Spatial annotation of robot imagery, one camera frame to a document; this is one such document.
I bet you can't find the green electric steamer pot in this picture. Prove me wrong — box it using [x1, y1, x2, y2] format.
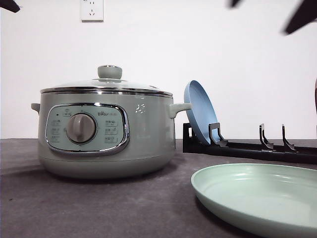
[31, 89, 192, 179]

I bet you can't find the green plate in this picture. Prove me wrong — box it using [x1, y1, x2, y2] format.
[191, 163, 317, 238]

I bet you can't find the blue plate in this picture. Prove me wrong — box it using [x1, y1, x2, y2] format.
[184, 80, 220, 145]

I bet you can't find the white wall socket left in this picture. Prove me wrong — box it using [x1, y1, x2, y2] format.
[80, 0, 104, 23]

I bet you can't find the grey table cloth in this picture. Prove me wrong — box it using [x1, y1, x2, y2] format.
[0, 138, 317, 238]

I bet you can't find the black plate rack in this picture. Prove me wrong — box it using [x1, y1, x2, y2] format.
[183, 122, 317, 164]

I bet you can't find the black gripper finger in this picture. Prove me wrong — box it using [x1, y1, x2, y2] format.
[281, 0, 317, 35]
[0, 0, 20, 13]
[230, 0, 243, 8]

